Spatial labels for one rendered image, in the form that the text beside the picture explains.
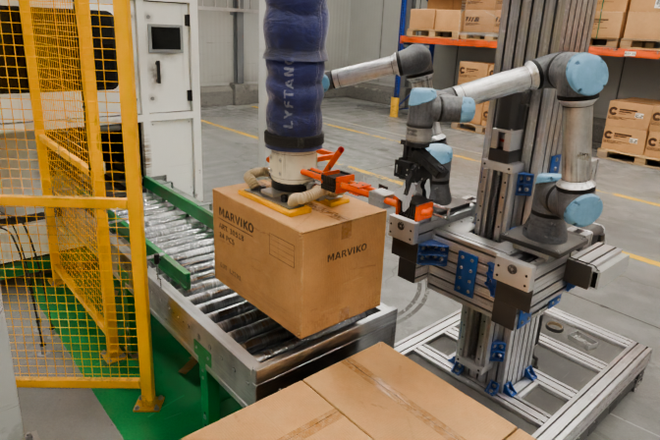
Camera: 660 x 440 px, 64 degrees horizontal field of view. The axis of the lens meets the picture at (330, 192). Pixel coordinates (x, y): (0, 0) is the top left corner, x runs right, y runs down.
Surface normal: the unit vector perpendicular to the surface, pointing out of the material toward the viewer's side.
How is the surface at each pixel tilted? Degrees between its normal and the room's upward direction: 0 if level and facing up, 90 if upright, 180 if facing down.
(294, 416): 0
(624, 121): 91
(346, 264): 90
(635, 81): 90
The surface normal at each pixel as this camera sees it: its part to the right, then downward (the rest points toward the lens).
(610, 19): -0.73, 0.15
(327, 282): 0.65, 0.25
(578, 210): 0.18, 0.42
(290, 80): -0.12, 0.56
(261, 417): 0.04, -0.95
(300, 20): 0.29, 0.00
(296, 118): 0.06, 0.03
